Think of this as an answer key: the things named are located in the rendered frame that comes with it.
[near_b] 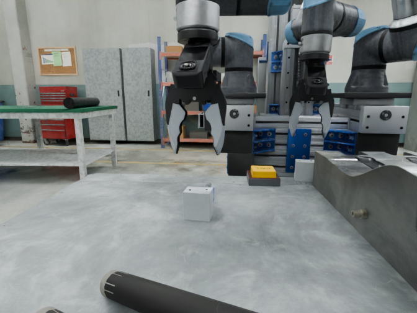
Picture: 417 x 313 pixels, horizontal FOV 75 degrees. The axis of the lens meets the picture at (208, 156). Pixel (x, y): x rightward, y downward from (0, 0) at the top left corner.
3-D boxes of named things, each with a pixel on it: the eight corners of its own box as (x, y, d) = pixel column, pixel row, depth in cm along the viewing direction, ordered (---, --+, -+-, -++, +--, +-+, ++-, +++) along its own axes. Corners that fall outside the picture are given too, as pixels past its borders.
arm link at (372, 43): (362, 68, 112) (366, 33, 110) (398, 65, 101) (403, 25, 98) (344, 67, 107) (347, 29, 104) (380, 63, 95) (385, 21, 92)
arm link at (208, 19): (216, -3, 43) (165, 1, 44) (215, 29, 43) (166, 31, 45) (222, 13, 50) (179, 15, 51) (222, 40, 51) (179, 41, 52)
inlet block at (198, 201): (198, 195, 63) (198, 172, 62) (219, 196, 62) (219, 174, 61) (183, 219, 51) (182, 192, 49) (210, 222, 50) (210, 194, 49)
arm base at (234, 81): (222, 93, 123) (222, 70, 121) (256, 93, 121) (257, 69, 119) (218, 92, 109) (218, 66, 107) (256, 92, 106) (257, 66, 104)
